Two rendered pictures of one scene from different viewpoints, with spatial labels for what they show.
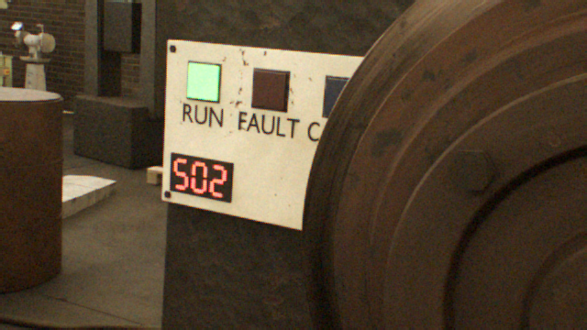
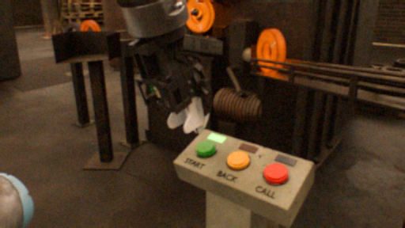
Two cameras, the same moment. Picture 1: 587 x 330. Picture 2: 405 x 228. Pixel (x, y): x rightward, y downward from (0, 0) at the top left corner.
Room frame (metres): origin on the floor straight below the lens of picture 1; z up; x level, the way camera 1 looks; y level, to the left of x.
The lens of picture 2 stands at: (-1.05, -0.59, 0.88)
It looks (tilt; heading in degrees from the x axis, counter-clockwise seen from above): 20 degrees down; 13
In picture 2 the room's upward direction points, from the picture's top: straight up
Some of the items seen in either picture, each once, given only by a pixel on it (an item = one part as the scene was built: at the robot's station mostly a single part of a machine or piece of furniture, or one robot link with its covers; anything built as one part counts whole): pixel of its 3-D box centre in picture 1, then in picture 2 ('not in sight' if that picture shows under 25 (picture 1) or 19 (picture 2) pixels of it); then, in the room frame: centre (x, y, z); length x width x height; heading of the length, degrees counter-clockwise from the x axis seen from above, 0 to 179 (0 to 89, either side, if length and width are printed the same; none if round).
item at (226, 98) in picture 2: not in sight; (240, 151); (0.15, -0.48, 0.27); 0.22 x 0.13 x 0.53; 65
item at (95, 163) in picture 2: not in sight; (96, 101); (0.38, 0.33, 0.36); 0.26 x 0.20 x 0.72; 100
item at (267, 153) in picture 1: (271, 137); not in sight; (0.66, 0.03, 1.15); 0.26 x 0.02 x 0.18; 65
